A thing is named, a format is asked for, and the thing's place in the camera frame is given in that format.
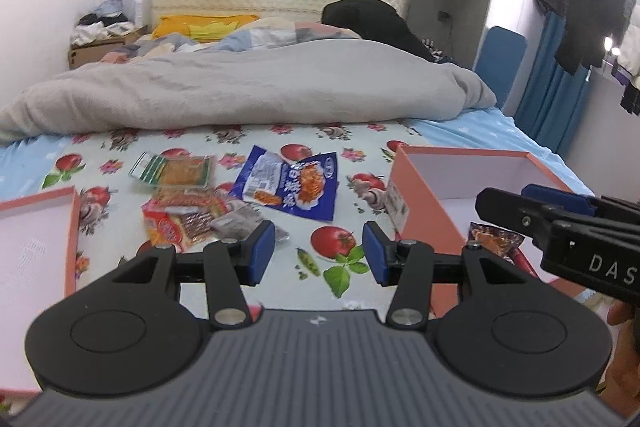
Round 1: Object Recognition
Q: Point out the brown cardboard box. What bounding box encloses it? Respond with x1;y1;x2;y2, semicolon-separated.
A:
68;26;149;70

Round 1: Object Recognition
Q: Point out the yellow pillow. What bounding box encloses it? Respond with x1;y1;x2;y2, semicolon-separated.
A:
151;13;261;41

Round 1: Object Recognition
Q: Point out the orange clear snack packet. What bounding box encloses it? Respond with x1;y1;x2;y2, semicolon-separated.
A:
154;186;232;214

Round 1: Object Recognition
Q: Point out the striped cloth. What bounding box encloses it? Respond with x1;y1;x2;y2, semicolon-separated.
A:
422;38;454;64

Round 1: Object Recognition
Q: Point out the person's right hand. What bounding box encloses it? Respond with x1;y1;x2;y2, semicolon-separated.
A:
604;299;640;403

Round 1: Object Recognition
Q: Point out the green-label clear snack packet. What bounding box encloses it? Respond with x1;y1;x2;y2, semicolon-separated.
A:
129;151;217;188

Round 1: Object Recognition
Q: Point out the grey snack packet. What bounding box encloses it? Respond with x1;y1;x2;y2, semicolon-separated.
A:
210;205;292;250

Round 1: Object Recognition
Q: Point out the orange cardboard box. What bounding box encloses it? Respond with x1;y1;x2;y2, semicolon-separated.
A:
385;146;596;315

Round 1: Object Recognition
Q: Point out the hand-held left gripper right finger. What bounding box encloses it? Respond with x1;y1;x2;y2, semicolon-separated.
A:
362;221;536;328

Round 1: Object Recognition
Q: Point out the reddish clear-wrapped snack packet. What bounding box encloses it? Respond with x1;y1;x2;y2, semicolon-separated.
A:
467;222;527;259

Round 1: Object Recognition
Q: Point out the light blue garment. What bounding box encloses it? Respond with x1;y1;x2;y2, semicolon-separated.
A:
95;0;126;20

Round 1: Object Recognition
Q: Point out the white cloth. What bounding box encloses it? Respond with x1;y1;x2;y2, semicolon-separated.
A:
70;23;136;46

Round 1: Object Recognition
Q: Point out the grey duvet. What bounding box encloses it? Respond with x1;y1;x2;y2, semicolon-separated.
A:
0;42;498;144

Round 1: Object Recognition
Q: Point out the blue snack packet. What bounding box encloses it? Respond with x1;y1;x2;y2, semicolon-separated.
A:
229;145;342;223

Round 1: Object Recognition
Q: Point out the blue curtain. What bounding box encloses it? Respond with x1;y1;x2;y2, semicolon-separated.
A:
515;11;597;158

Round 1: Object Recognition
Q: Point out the orange red-label snack packet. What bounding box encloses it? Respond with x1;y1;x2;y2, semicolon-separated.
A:
142;202;224;254

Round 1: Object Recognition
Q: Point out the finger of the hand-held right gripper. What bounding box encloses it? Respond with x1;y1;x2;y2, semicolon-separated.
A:
475;188;556;238
521;183;598;219

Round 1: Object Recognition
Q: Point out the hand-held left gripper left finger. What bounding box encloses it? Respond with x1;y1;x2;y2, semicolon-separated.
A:
107;221;277;330

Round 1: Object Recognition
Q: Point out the bright yellow cloth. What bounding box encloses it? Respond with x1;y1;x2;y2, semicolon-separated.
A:
189;21;242;42

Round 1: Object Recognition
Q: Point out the black garment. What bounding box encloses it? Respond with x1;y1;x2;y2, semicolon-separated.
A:
321;0;442;64

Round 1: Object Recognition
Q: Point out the fruit-printed tablecloth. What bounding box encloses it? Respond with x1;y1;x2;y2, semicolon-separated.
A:
0;122;432;314

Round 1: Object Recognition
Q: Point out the patchwork quilt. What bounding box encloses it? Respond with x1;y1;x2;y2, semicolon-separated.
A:
97;17;364;64

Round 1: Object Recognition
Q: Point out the blue chair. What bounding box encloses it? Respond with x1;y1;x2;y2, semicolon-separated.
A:
472;26;528;110

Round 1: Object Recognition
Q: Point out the orange box lid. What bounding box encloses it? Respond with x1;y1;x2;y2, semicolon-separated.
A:
0;187;82;395

